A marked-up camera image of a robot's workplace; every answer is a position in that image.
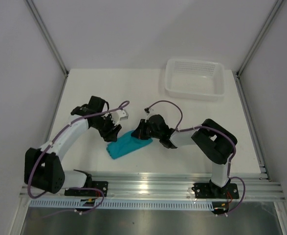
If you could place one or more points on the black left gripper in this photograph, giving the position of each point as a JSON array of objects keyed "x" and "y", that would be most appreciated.
[{"x": 111, "y": 134}]

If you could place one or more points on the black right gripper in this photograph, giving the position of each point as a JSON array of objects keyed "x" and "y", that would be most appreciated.
[{"x": 139, "y": 132}]

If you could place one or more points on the teal t shirt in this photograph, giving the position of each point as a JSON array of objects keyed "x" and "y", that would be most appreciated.
[{"x": 126, "y": 144}]

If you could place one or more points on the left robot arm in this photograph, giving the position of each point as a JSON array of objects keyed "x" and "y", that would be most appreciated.
[{"x": 42, "y": 166}]

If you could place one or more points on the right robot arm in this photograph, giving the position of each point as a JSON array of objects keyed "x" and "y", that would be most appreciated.
[{"x": 217, "y": 144}]

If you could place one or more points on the white perforated plastic basket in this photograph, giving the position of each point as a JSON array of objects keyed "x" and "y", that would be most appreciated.
[{"x": 194, "y": 79}]

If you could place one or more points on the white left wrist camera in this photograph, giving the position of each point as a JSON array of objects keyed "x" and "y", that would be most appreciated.
[{"x": 119, "y": 115}]

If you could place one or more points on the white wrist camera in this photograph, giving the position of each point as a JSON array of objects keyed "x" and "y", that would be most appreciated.
[
  {"x": 119, "y": 115},
  {"x": 147, "y": 112}
]

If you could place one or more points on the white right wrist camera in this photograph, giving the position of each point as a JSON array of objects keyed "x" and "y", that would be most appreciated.
[{"x": 147, "y": 112}]

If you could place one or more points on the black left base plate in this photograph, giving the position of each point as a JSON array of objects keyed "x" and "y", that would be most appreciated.
[{"x": 95, "y": 189}]

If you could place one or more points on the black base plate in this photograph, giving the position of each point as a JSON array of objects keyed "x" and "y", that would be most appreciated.
[
  {"x": 95, "y": 189},
  {"x": 211, "y": 191}
]

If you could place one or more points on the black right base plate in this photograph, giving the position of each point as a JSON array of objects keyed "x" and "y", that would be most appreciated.
[{"x": 211, "y": 191}]

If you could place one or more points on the white slotted cable duct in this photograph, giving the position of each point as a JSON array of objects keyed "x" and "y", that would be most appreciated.
[{"x": 123, "y": 204}]

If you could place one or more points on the right aluminium frame post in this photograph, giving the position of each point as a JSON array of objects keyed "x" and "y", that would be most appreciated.
[{"x": 267, "y": 24}]

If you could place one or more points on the aluminium frame post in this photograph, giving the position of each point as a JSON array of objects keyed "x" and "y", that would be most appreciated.
[
  {"x": 267, "y": 24},
  {"x": 46, "y": 35}
]

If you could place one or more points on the aluminium rail beam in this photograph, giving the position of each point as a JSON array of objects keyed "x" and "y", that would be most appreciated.
[{"x": 161, "y": 186}]

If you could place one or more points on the left aluminium frame post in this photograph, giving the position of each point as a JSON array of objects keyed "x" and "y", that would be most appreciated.
[{"x": 46, "y": 35}]

